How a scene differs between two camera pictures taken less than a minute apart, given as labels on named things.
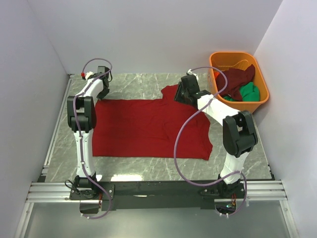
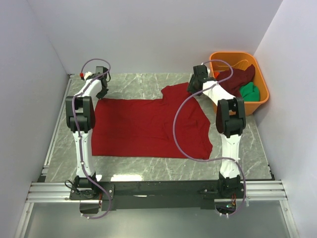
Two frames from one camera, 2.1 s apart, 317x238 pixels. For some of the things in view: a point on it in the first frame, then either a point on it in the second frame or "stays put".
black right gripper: (178, 96) -> (189, 88)
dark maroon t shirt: (236, 78) stays put
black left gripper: (101, 95) stays put
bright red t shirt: (142, 127) stays put
